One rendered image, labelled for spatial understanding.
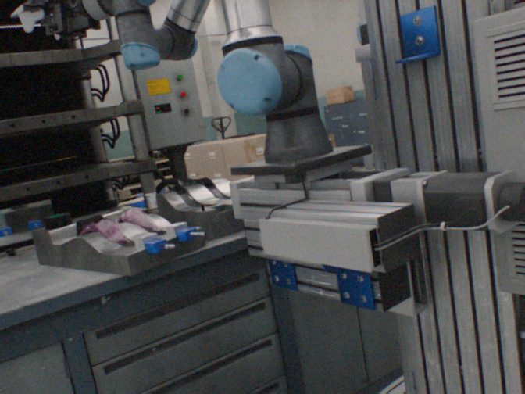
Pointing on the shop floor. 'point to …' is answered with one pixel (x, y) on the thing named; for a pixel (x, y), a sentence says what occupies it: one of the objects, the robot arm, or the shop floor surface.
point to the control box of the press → (170, 111)
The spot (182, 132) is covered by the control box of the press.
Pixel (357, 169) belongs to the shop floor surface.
